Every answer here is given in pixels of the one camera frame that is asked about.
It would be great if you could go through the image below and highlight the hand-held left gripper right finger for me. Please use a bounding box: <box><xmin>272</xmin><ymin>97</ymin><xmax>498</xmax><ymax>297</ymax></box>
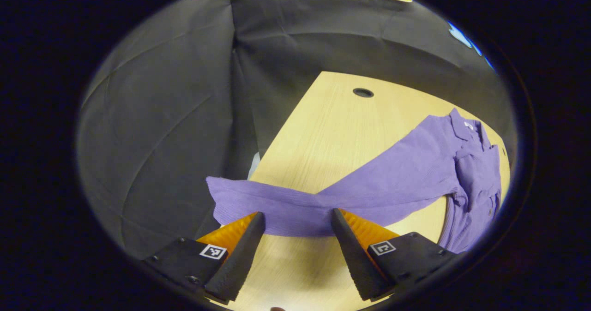
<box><xmin>330</xmin><ymin>208</ymin><xmax>464</xmax><ymax>302</ymax></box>

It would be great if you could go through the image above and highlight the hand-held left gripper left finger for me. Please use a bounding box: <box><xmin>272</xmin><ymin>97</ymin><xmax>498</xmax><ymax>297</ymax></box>
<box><xmin>141</xmin><ymin>212</ymin><xmax>266</xmax><ymax>305</ymax></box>

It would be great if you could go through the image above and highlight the purple ribbed button cardigan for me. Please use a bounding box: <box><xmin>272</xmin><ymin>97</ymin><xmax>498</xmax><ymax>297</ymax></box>
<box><xmin>206</xmin><ymin>108</ymin><xmax>502</xmax><ymax>254</ymax></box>

